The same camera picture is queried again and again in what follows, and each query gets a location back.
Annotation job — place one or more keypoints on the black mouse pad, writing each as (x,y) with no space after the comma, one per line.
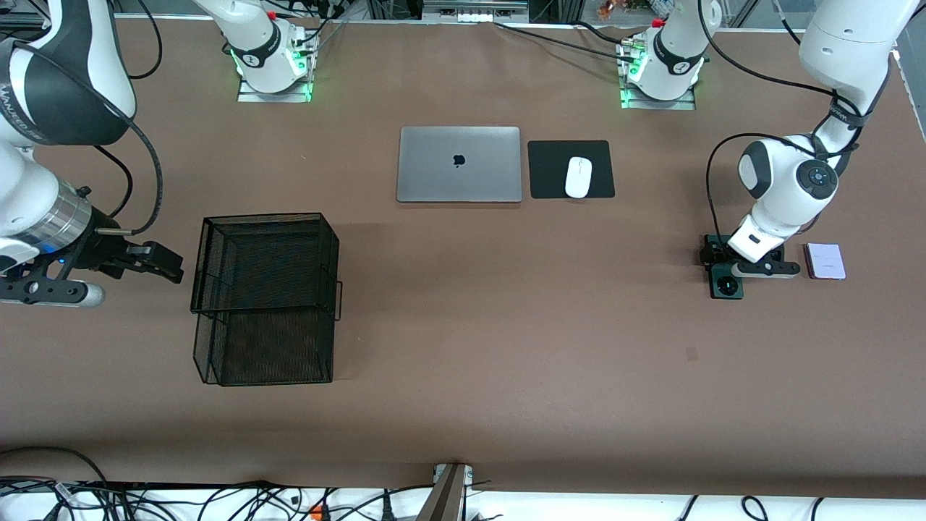
(550,174)

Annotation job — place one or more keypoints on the white computer mouse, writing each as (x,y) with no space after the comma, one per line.
(578,177)

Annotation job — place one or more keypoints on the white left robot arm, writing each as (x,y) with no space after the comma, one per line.
(846,43)

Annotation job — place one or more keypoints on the black mesh two-tier tray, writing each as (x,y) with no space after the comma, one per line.
(275,260)

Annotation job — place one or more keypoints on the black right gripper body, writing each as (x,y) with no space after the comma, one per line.
(98,248)

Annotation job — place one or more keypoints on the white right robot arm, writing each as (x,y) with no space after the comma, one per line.
(29,188)

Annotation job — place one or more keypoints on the silver closed laptop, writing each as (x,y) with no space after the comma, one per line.
(434,174)

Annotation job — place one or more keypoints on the light lilac flip phone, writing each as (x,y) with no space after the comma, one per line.
(825,262)

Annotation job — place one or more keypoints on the grey power strip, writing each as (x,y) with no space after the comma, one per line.
(474,11)

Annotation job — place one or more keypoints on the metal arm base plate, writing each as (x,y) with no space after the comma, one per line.
(636,103)
(249,95)

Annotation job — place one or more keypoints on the black power plug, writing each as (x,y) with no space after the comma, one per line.
(388,508)

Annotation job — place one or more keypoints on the grey metal camera bracket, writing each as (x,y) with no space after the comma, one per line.
(445,499)

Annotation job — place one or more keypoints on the teal green smartphone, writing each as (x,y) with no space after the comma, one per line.
(725,287)

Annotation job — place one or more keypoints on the small copper coloured object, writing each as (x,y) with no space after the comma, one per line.
(605,10)

